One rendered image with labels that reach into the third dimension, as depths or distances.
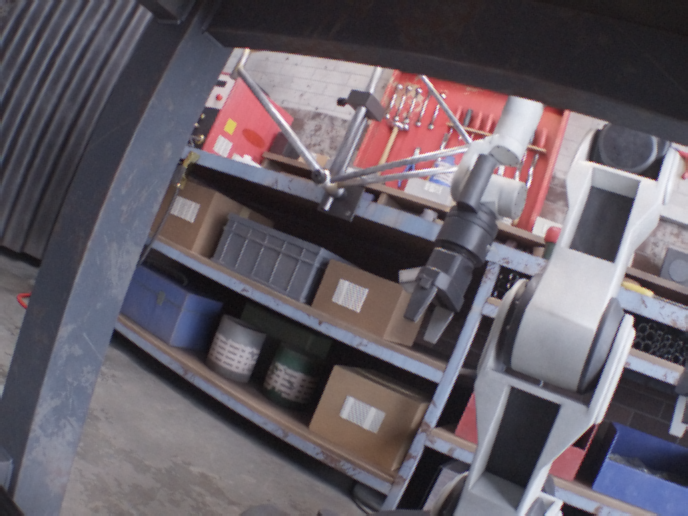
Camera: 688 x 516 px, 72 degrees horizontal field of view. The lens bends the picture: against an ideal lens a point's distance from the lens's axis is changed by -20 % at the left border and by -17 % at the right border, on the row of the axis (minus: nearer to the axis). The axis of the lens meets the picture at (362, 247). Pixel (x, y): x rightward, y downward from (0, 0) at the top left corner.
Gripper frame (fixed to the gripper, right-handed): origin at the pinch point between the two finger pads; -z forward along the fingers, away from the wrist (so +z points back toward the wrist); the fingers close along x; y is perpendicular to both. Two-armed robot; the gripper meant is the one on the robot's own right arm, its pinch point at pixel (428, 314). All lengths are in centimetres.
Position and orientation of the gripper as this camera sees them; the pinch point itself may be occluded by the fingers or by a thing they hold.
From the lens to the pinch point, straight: 89.1
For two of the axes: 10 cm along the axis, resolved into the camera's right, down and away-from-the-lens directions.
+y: 8.0, 2.8, -5.2
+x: -3.7, -4.4, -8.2
